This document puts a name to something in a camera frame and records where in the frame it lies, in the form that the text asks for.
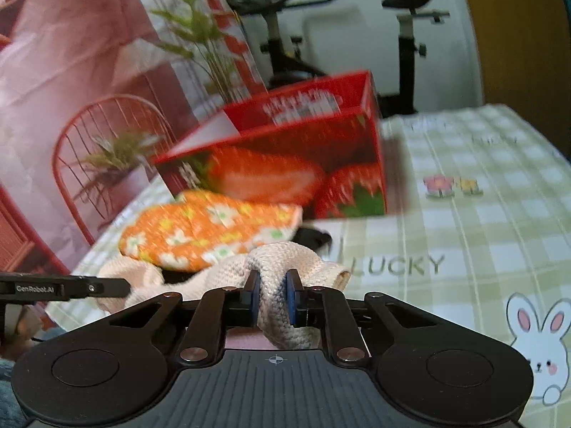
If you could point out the wooden door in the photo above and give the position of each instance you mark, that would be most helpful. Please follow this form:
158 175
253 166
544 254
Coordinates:
513 31

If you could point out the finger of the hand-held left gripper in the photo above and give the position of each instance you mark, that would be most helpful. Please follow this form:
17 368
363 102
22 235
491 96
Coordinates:
107 289

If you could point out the printed pink backdrop cloth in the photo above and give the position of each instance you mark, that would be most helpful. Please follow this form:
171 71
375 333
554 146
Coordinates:
67 53

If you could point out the orange floral pouch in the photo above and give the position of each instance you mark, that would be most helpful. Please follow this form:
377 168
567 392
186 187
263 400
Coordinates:
200 232

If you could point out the pale pink knitted cloth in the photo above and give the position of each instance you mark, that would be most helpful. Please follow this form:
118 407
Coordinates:
276 258

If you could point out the black exercise bike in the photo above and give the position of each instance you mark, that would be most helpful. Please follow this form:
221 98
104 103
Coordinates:
406 67

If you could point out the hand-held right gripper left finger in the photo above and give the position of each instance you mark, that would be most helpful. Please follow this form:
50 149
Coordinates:
252 298

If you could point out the red strawberry print box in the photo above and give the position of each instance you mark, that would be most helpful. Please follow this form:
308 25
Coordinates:
348 151

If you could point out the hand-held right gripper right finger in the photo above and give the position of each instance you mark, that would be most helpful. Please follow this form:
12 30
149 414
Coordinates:
292 298

